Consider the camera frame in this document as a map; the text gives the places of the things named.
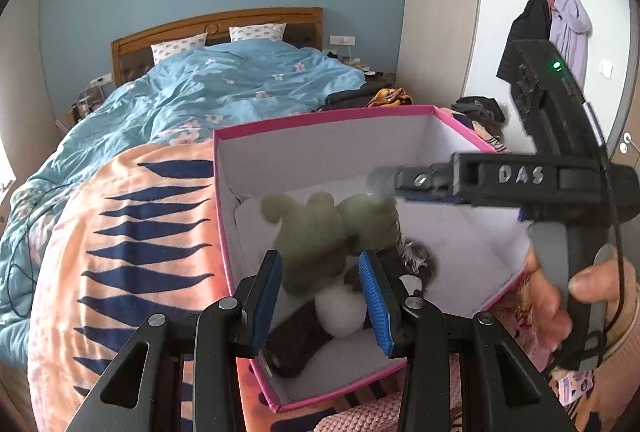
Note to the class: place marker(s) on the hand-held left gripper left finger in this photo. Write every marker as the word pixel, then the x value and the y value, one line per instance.
pixel 267 302

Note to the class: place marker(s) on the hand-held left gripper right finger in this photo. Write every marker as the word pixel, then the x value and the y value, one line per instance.
pixel 372 302

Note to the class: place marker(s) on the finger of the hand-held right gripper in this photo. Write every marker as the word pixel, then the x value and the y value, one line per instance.
pixel 415 182

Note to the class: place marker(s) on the green plush toy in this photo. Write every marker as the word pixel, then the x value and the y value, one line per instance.
pixel 310 237

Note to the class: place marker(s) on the pink storage box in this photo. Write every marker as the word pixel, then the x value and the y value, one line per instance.
pixel 320 162

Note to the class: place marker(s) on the person's right forearm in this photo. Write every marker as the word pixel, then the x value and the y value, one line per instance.
pixel 625 362

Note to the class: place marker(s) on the person's right hand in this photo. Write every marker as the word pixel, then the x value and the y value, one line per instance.
pixel 605 282

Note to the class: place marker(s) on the dark brown plush bear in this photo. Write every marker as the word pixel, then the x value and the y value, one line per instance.
pixel 295 342

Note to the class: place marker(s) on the pile of dark clothes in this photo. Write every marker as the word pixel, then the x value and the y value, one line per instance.
pixel 477 108

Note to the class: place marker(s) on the yellow patterned cloth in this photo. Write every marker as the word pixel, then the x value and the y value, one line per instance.
pixel 390 97

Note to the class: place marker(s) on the dark cloth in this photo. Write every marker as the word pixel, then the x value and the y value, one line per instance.
pixel 350 96

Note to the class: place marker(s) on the nightstand with small items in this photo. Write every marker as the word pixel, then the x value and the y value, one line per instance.
pixel 372 72

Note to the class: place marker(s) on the pink knitted cloth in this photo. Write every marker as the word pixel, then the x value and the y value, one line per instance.
pixel 355 419

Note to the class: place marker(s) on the black jacket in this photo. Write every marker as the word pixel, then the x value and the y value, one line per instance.
pixel 525 37

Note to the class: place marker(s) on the orange blanket with navy pattern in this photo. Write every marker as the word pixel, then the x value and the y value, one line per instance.
pixel 150 212

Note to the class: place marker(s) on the purple jacket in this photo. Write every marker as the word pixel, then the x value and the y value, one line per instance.
pixel 567 32

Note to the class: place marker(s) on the white printed pillow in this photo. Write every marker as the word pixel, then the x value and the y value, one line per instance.
pixel 177 48
pixel 257 32

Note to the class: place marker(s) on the blue floral duvet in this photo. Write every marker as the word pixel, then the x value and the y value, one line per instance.
pixel 200 82

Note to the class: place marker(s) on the cluttered nightstand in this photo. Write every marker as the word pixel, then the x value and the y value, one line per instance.
pixel 87 104

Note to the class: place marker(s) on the wooden bed headboard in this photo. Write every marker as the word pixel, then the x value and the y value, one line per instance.
pixel 175 29

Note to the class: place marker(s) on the white light switch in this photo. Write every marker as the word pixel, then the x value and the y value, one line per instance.
pixel 606 69

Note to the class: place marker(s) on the white wall socket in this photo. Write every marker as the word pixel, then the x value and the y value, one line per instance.
pixel 101 80
pixel 342 40

